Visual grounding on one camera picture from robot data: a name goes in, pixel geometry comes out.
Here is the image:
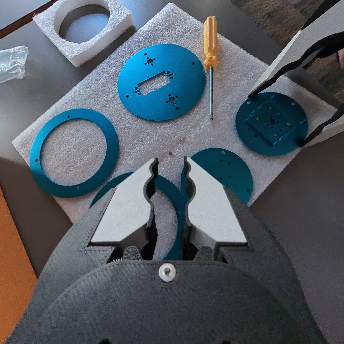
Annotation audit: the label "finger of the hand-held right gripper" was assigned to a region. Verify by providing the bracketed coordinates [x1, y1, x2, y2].
[248, 0, 344, 98]
[300, 103, 344, 148]

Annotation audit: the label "blue disc small holes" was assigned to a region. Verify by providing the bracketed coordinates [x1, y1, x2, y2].
[181, 148, 254, 206]

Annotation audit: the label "blue disc square bracket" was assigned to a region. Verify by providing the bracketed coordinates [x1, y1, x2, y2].
[235, 92, 308, 156]

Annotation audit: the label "white foam sheet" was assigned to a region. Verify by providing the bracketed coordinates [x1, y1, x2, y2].
[12, 3, 340, 225]

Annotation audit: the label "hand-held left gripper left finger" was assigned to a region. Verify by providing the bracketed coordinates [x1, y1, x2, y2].
[89, 157, 159, 253]

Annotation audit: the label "orange cardboard box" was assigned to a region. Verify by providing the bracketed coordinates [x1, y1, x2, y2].
[0, 185, 37, 344]

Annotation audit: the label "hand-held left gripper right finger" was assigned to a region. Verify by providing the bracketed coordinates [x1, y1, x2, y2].
[184, 156, 248, 255]

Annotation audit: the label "yellow screwdriver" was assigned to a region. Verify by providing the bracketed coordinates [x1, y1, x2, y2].
[203, 16, 219, 122]

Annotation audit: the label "blue metal ring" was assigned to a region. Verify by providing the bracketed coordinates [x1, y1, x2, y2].
[29, 108, 119, 198]
[89, 171, 188, 261]

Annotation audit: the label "clear plastic bag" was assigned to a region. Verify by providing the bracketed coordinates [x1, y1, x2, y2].
[0, 46, 29, 84]

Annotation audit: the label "white foam block round hole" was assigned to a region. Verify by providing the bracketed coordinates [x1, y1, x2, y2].
[32, 0, 133, 68]

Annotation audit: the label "grey desk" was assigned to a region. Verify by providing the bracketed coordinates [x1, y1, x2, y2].
[0, 0, 344, 344]

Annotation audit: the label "blue disc rectangular slot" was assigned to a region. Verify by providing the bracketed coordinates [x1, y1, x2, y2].
[117, 44, 207, 121]

